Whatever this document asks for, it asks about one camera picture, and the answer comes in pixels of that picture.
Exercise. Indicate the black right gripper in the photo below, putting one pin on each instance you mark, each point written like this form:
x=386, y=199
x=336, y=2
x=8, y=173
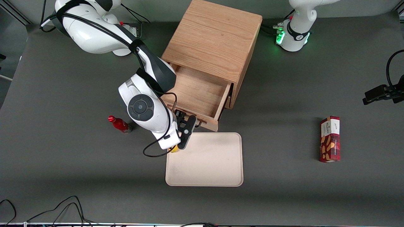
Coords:
x=179, y=114

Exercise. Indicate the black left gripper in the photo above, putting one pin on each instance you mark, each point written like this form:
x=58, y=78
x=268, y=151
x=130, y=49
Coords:
x=379, y=93

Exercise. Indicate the wooden drawer with box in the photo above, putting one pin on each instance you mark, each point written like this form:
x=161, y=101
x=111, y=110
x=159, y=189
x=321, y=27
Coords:
x=199, y=91

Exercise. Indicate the wooden drawer cabinet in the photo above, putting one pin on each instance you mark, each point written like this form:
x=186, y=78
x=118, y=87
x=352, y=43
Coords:
x=217, y=34

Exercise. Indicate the yellow lemon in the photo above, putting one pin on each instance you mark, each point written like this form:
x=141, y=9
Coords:
x=174, y=150

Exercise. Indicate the beige plastic tray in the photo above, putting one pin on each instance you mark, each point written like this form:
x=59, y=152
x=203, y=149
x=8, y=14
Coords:
x=205, y=160

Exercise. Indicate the red soda bottle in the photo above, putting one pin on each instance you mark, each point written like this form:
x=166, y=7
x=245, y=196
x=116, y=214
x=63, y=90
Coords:
x=120, y=124

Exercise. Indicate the red cookie box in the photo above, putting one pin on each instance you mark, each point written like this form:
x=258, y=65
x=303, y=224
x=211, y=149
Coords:
x=329, y=142

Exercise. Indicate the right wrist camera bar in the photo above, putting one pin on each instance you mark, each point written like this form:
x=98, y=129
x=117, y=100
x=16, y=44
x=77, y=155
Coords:
x=186, y=135

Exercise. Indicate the white wrist camera mount block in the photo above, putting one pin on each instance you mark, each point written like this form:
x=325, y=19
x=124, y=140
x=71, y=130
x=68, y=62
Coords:
x=167, y=142

